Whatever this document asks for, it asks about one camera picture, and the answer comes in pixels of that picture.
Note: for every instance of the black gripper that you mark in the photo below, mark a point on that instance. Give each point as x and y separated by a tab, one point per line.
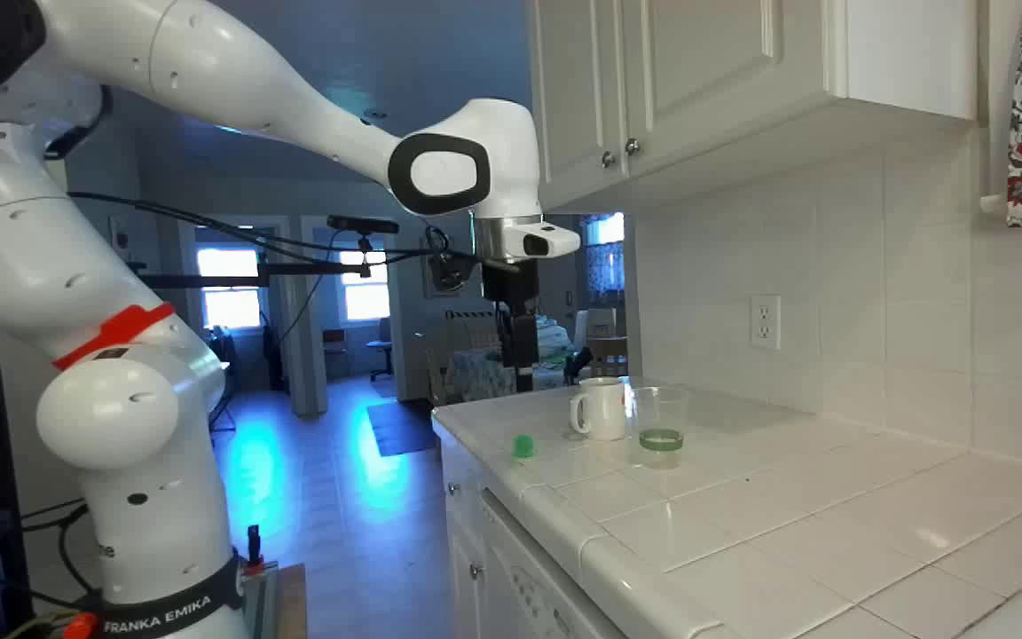
512	285

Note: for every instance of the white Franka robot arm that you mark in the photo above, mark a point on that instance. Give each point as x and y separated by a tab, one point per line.
121	295

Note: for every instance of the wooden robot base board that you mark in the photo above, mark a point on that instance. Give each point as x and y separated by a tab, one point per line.
287	605

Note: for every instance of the clear glass cup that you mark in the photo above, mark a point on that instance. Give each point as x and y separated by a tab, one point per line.
661	429

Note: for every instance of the folded white towels stack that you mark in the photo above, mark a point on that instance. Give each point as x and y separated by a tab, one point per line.
553	343

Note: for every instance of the white ceramic mug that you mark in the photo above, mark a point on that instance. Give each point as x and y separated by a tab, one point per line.
599	410

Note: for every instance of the dark floor rug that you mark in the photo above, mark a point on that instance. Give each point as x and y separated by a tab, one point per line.
402	429

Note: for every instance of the narrow bright window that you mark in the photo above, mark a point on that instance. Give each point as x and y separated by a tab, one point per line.
366	290

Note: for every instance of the white lower counter cabinet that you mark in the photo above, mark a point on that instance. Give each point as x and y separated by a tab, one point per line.
497	555

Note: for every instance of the black boom pole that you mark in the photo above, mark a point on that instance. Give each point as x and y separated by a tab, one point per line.
250	276

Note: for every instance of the wide bright window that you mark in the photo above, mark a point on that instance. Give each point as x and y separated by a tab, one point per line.
231	290

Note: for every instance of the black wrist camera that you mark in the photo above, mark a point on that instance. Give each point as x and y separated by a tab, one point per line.
448	272

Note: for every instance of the black camera on boom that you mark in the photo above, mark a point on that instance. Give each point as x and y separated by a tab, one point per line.
364	226

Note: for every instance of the white wall outlet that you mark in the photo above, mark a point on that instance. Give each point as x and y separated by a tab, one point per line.
769	321

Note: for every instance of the white upper wall cabinet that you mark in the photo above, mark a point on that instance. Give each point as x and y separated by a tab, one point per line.
700	82

